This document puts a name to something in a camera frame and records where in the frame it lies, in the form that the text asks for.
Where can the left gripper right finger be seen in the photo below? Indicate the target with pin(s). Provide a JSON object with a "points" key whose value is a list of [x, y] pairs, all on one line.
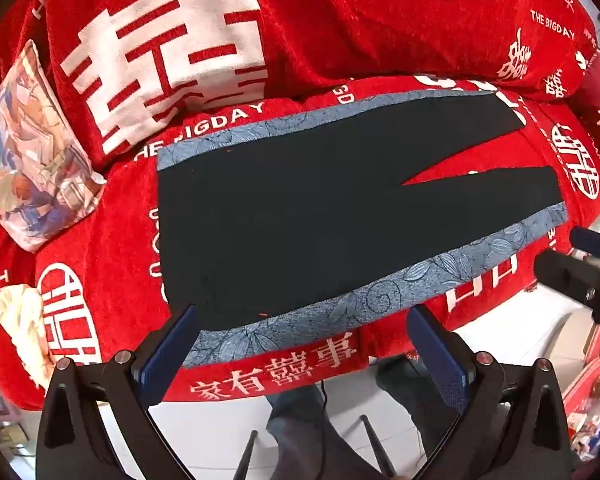
{"points": [[511, 421]]}

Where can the black pants blue trim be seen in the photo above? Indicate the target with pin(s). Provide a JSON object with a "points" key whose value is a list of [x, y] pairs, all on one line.
{"points": [[295, 229]]}

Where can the person's legs dark trousers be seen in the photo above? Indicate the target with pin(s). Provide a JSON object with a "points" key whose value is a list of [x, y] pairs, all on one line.
{"points": [[320, 433]]}

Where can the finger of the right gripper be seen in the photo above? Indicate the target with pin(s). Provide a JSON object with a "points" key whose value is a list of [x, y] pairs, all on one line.
{"points": [[586, 240], [569, 276]]}

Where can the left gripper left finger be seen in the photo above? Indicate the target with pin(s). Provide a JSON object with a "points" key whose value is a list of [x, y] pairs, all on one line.
{"points": [[73, 442]]}

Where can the yellow plush toy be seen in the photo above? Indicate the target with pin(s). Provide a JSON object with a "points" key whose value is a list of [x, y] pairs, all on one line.
{"points": [[21, 316]]}

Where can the printed picture pillow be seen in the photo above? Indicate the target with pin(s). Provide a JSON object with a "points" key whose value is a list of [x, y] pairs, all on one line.
{"points": [[47, 182]]}

